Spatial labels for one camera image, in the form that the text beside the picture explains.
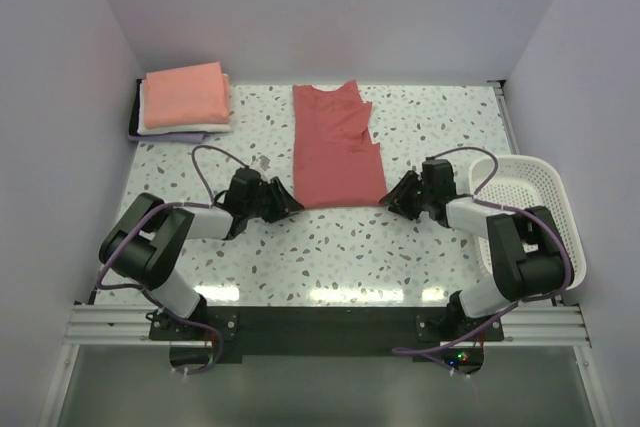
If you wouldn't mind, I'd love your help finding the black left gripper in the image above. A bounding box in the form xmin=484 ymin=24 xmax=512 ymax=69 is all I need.
xmin=244 ymin=177 xmax=303 ymax=224

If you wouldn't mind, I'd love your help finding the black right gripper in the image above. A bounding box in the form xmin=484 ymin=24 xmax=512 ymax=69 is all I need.
xmin=379 ymin=170 xmax=433 ymax=221

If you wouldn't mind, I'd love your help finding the red t-shirt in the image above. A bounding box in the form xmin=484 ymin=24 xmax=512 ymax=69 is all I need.
xmin=293 ymin=80 xmax=387 ymax=210

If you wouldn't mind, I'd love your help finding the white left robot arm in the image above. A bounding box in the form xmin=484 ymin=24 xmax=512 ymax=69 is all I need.
xmin=96 ymin=167 xmax=304 ymax=339

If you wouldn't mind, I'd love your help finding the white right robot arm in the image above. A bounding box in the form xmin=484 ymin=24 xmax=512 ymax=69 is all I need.
xmin=380 ymin=157 xmax=574 ymax=340

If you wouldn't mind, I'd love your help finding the folded lavender t-shirt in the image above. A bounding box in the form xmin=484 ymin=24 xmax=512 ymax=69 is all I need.
xmin=127 ymin=132 xmax=207 ymax=145

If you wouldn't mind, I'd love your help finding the white perforated plastic basket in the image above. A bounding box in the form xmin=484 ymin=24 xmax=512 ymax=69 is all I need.
xmin=467 ymin=155 xmax=587 ymax=290

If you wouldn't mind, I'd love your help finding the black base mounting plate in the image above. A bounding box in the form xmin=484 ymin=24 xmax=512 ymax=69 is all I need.
xmin=146 ymin=306 xmax=482 ymax=366

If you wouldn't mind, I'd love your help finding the folded salmon pink t-shirt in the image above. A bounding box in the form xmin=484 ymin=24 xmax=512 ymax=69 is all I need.
xmin=141 ymin=62 xmax=230 ymax=129

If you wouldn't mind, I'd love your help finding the folded black t-shirt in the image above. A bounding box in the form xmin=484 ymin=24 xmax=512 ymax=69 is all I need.
xmin=127 ymin=79 xmax=142 ymax=139

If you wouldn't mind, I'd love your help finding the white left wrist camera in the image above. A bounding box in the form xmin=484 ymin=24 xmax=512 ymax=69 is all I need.
xmin=250 ymin=155 xmax=271 ymax=171

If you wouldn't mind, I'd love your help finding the aluminium right side rail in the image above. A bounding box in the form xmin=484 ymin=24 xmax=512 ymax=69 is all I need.
xmin=488 ymin=80 xmax=520 ymax=154

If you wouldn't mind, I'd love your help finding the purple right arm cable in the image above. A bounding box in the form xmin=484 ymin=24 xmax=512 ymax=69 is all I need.
xmin=392 ymin=145 xmax=576 ymax=361

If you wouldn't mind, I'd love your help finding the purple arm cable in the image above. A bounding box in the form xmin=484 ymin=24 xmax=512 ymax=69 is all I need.
xmin=94 ymin=144 xmax=251 ymax=376
xmin=392 ymin=145 xmax=576 ymax=361

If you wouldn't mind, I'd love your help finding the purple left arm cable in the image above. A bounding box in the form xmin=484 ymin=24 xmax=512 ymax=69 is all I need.
xmin=94 ymin=144 xmax=251 ymax=376

